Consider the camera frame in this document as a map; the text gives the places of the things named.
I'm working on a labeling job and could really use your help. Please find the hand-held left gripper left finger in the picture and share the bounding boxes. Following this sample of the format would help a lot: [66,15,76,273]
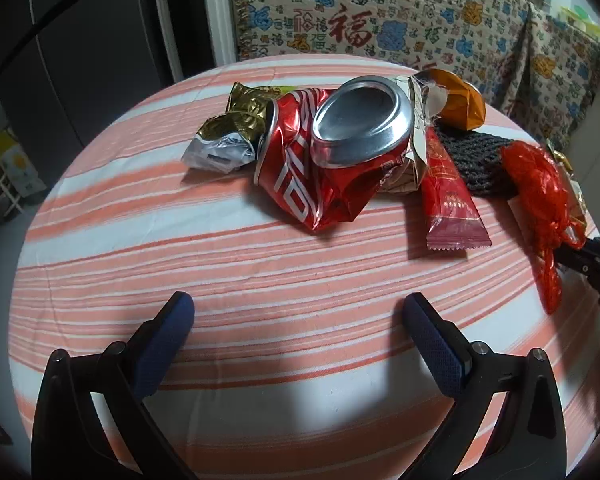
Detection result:
[31,291,196,480]

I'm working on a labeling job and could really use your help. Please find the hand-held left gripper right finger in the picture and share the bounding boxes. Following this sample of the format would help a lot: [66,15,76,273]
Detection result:
[401,292,567,480]

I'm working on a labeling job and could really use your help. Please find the red plastic bag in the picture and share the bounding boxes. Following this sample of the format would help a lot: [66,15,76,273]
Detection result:
[500,141,588,315]

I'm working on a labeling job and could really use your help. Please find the dark grey knitted coaster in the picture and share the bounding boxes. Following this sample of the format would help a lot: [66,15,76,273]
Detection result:
[435,127,522,197]

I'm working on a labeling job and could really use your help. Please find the red snack packet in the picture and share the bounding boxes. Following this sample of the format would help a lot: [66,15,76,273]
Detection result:
[419,127,492,253]

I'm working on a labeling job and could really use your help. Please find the silver white wrapper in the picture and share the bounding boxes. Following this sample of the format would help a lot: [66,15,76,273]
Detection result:
[380,74,452,196]

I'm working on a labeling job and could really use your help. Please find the crushed red soda can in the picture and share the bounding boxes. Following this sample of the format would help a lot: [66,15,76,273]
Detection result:
[252,76,415,233]

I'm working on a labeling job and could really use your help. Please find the gold foil wrapper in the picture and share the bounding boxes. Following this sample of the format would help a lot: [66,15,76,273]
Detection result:
[181,81,295,174]

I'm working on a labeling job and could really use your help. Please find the small gold wrapper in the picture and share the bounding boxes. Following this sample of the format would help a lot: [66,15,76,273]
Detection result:
[546,142,589,241]

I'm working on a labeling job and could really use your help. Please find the yellow cardboard box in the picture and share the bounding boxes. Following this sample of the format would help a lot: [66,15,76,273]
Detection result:
[0,130,49,199]

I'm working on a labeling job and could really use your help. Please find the green yellow plastic containers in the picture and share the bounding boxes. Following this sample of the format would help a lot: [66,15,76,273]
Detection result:
[555,5,600,41]

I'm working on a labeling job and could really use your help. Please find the dark grey refrigerator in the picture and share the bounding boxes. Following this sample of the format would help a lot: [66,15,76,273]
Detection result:
[0,0,181,201]

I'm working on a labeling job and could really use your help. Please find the patterned cloth-covered sofa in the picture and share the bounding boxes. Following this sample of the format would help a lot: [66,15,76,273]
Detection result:
[227,0,600,161]

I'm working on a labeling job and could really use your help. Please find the white wire rack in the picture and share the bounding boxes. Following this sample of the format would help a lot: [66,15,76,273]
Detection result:
[0,125,27,222]

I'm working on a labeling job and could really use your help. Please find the white door frame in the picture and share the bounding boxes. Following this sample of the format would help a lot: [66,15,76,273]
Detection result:
[199,0,241,70]

